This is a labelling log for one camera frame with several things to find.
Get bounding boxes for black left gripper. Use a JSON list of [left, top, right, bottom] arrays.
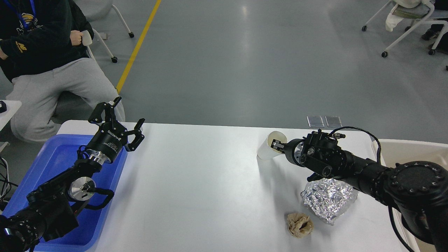
[[85, 96, 145, 164]]

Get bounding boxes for white paper cup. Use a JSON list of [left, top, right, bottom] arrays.
[[257, 131, 287, 160]]

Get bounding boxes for crumpled aluminium foil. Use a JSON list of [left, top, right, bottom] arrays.
[[300, 178, 358, 225]]

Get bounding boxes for metal floor plate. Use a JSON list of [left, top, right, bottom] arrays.
[[307, 116, 325, 128], [325, 116, 343, 128]]

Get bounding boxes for left metal floor plate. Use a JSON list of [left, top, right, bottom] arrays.
[[307, 116, 325, 128]]

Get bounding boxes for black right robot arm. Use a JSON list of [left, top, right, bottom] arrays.
[[267, 129, 448, 252]]

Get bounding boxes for seated person in black hoodie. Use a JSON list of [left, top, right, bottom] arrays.
[[1, 0, 118, 142]]

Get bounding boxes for crumpled brown paper ball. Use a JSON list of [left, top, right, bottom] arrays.
[[287, 212, 314, 239]]

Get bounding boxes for right metal floor plate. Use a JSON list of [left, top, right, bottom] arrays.
[[325, 116, 343, 128]]

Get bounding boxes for white side table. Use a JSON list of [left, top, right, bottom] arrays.
[[0, 100, 22, 153]]

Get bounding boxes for white chair behind person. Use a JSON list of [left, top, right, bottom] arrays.
[[78, 0, 135, 64]]

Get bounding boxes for black cables at left edge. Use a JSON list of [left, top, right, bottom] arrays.
[[0, 156, 19, 210]]

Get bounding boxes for blue plastic tray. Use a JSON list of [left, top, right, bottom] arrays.
[[1, 134, 137, 252]]

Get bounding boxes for white office chair far right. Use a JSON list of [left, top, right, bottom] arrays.
[[362, 0, 447, 58]]

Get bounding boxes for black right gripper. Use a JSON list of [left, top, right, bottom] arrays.
[[271, 139, 304, 166]]

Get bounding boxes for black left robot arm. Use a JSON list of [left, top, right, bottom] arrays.
[[1, 96, 145, 252]]

